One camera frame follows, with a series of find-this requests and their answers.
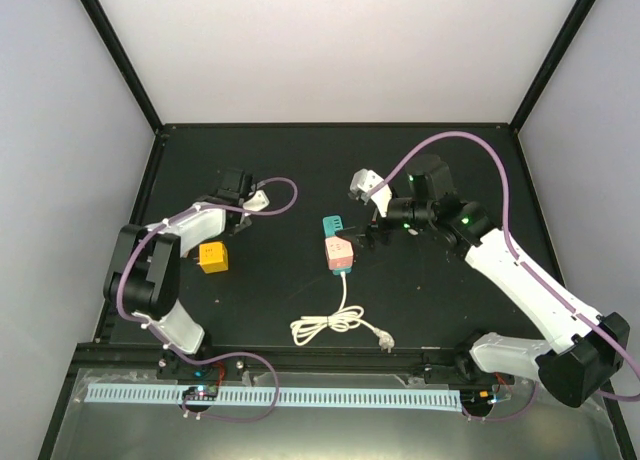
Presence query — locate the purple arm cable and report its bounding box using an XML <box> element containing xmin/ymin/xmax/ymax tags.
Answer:
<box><xmin>369</xmin><ymin>131</ymin><xmax>640</xmax><ymax>423</ymax></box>
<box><xmin>114</xmin><ymin>177</ymin><xmax>301</xmax><ymax>423</ymax></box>

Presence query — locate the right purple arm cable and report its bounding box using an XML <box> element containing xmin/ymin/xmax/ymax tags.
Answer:
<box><xmin>369</xmin><ymin>131</ymin><xmax>640</xmax><ymax>423</ymax></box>

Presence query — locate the teal plug adapter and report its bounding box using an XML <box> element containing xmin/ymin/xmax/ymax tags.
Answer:
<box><xmin>322</xmin><ymin>215</ymin><xmax>344</xmax><ymax>238</ymax></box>

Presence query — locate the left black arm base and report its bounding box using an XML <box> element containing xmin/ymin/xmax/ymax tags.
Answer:
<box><xmin>156</xmin><ymin>351</ymin><xmax>248</xmax><ymax>384</ymax></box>

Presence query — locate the light blue cable duct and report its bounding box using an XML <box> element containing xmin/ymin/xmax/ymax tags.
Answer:
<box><xmin>84</xmin><ymin>383</ymin><xmax>462</xmax><ymax>413</ymax></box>

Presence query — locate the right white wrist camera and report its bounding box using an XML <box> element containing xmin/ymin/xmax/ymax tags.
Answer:
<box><xmin>349</xmin><ymin>169</ymin><xmax>393</xmax><ymax>218</ymax></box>

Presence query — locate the pink cube socket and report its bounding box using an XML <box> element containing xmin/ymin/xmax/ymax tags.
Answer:
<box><xmin>324</xmin><ymin>236</ymin><xmax>354</xmax><ymax>275</ymax></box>

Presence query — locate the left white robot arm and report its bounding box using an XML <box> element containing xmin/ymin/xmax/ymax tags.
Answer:
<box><xmin>103</xmin><ymin>169</ymin><xmax>256</xmax><ymax>379</ymax></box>

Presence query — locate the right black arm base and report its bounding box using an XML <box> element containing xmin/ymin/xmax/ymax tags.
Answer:
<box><xmin>421</xmin><ymin>349</ymin><xmax>514</xmax><ymax>386</ymax></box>

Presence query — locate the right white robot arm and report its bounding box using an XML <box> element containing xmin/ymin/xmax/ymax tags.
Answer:
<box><xmin>350</xmin><ymin>155</ymin><xmax>630</xmax><ymax>408</ymax></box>

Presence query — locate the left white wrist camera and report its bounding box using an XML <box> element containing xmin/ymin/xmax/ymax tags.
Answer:
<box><xmin>242</xmin><ymin>189</ymin><xmax>270</xmax><ymax>214</ymax></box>

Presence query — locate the white cube cable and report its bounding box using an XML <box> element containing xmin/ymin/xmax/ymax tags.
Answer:
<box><xmin>289</xmin><ymin>271</ymin><xmax>396</xmax><ymax>354</ymax></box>

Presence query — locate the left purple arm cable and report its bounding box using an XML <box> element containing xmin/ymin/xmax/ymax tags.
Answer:
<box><xmin>114</xmin><ymin>177</ymin><xmax>301</xmax><ymax>423</ymax></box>

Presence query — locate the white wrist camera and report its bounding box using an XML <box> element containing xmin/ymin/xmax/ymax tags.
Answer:
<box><xmin>349</xmin><ymin>169</ymin><xmax>393</xmax><ymax>218</ymax></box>
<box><xmin>242</xmin><ymin>189</ymin><xmax>270</xmax><ymax>214</ymax></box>

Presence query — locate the yellow cube socket adapter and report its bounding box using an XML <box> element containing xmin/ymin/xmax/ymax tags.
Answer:
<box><xmin>198</xmin><ymin>241</ymin><xmax>229</xmax><ymax>274</ymax></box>

